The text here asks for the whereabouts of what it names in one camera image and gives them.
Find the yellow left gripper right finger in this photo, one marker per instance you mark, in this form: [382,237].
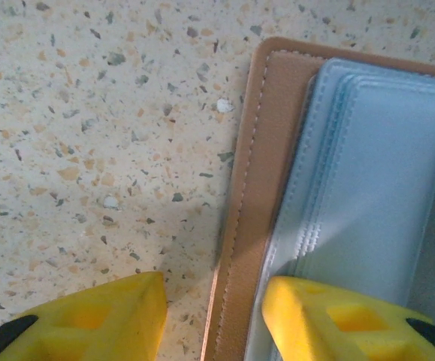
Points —
[352,327]

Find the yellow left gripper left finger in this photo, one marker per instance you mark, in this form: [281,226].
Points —
[89,327]

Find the tan leather card holder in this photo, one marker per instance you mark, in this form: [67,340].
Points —
[254,188]

